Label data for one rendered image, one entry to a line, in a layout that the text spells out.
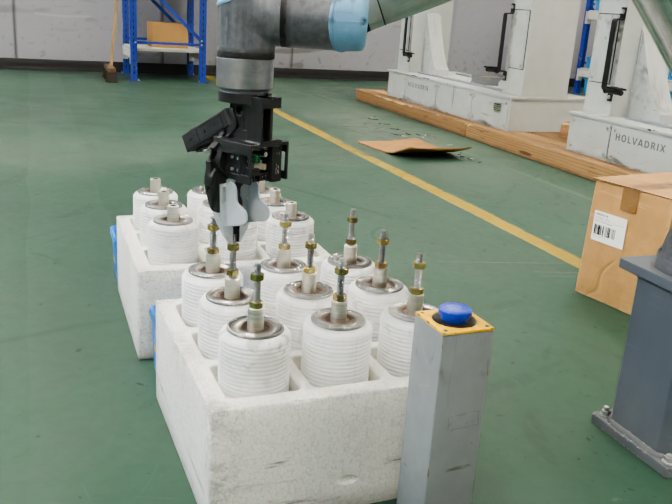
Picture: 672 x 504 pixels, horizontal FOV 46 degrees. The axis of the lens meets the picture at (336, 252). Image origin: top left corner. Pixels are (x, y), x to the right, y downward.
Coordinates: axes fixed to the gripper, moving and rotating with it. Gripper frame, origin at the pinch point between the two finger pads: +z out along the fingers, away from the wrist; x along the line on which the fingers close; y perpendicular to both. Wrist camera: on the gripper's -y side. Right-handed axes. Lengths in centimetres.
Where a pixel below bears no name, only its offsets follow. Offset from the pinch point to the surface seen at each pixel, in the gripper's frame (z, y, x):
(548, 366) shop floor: 35, 22, 67
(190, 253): 15.0, -32.3, 19.3
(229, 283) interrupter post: 7.1, 1.0, -1.0
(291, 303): 10.2, 6.8, 5.9
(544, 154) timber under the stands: 30, -86, 282
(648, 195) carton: 6, 21, 110
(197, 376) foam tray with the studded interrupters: 16.7, 5.9, -10.9
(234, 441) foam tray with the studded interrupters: 21.3, 15.7, -13.1
